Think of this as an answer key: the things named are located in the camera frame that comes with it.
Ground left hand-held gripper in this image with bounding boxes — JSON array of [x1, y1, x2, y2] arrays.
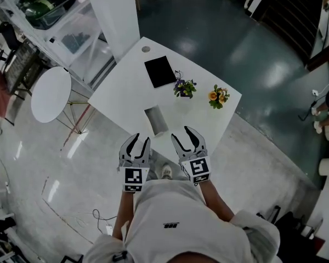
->
[[117, 133, 152, 194]]

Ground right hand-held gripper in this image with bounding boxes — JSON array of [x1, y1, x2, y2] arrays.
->
[[170, 125, 212, 187]]

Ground person's right forearm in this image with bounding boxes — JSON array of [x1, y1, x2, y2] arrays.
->
[[198, 180, 235, 224]]

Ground person's left forearm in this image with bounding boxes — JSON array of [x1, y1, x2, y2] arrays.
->
[[112, 191, 135, 241]]

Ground person's white shoe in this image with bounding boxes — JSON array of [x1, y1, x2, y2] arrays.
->
[[161, 163, 173, 180]]

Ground orange potted flowers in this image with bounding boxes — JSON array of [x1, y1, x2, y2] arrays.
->
[[207, 84, 231, 110]]

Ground purple potted flowers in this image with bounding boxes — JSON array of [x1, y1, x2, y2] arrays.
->
[[173, 78, 197, 100]]

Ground white square table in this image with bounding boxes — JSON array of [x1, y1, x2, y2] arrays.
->
[[87, 36, 243, 164]]

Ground person's white shirt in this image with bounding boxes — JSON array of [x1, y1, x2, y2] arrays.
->
[[83, 179, 281, 263]]

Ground black cloth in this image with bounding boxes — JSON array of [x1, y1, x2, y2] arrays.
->
[[144, 55, 178, 89]]

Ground round white side table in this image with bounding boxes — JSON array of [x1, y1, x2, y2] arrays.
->
[[30, 66, 97, 135]]

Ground black office chair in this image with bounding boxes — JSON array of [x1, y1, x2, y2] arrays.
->
[[256, 205, 319, 240]]

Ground white metal shelving rack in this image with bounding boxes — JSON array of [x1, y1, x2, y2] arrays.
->
[[0, 0, 119, 88]]

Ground clear plastic storage bin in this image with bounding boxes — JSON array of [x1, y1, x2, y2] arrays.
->
[[53, 14, 105, 56]]

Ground dark wooden side table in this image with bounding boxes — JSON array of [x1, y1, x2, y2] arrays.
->
[[3, 39, 42, 96]]

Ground dark wooden staircase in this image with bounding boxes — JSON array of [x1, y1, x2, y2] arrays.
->
[[250, 0, 325, 63]]

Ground dark green helmet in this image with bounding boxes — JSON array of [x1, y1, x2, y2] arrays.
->
[[24, 0, 56, 25]]

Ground black bin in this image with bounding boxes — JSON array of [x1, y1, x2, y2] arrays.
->
[[0, 21, 20, 52]]

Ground black floor cable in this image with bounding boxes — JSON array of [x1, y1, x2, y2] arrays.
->
[[92, 209, 118, 236]]

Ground black strap buckle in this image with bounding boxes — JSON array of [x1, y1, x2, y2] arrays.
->
[[112, 250, 128, 262]]

